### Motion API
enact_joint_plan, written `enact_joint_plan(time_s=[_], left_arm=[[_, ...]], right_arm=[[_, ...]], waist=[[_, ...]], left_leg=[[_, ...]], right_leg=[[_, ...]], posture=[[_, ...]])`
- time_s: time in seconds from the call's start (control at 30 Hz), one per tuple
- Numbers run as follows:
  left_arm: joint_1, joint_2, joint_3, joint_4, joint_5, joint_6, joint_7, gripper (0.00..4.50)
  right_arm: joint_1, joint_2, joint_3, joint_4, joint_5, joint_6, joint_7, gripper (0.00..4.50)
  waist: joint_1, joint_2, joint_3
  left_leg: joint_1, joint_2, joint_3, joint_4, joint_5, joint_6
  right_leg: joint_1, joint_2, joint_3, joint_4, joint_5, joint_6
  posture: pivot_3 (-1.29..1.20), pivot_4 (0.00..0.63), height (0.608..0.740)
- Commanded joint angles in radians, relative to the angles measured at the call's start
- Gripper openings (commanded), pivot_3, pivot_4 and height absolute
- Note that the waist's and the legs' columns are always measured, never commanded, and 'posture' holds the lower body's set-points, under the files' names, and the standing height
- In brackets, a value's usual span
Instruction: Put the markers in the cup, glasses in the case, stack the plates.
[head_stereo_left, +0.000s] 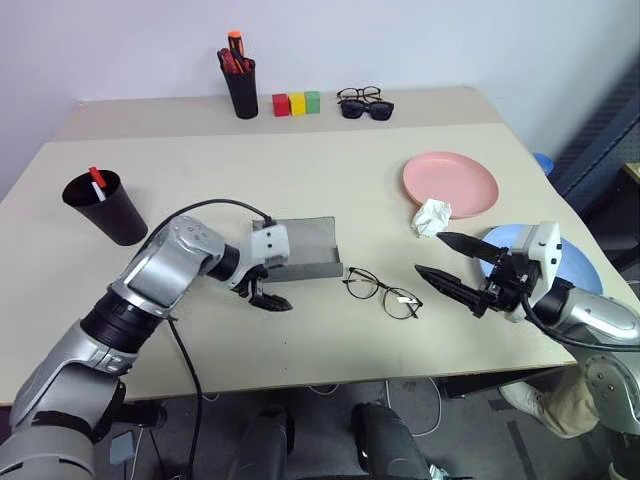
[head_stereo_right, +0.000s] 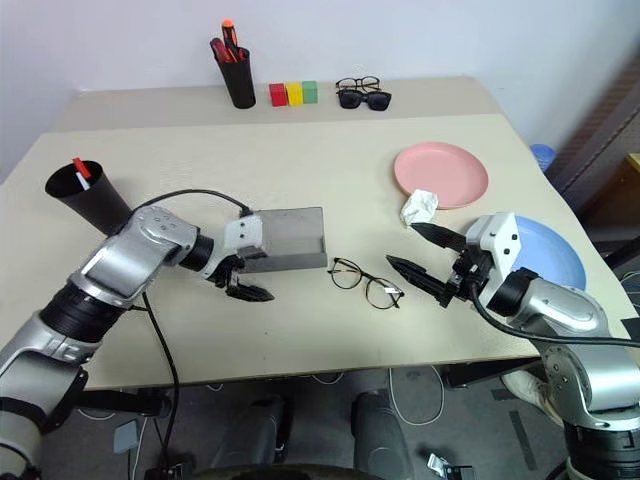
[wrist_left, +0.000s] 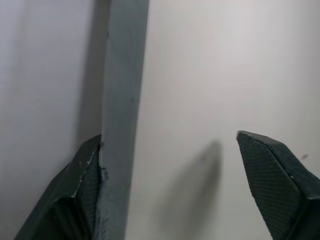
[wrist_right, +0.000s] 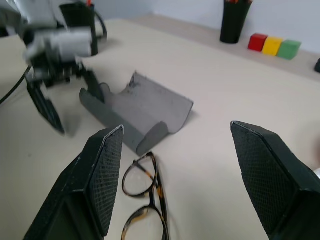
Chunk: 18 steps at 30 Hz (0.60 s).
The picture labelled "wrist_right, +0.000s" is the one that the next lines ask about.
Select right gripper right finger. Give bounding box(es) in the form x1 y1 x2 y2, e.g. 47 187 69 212
229 120 320 240

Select grey open glasses case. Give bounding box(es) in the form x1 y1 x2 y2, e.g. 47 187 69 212
79 71 195 154

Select red wooden block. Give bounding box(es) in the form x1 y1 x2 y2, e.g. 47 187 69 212
247 33 269 53

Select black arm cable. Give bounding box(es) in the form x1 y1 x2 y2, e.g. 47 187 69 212
94 10 109 40
0 65 33 104

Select tall black pen cup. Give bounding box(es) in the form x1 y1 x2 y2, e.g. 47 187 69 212
219 0 254 45

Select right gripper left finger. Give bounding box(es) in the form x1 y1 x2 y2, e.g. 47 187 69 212
23 124 125 240

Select green wooden block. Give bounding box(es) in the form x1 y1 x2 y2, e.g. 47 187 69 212
276 39 302 61

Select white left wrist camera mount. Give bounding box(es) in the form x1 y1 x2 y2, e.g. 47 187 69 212
23 28 93 63

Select tortoiseshell glasses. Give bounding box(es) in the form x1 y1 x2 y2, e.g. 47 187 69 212
121 151 170 240

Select yellow wooden block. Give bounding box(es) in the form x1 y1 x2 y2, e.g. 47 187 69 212
261 36 284 57

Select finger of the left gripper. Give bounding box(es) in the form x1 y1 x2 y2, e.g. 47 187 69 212
26 81 66 136
83 70 106 104

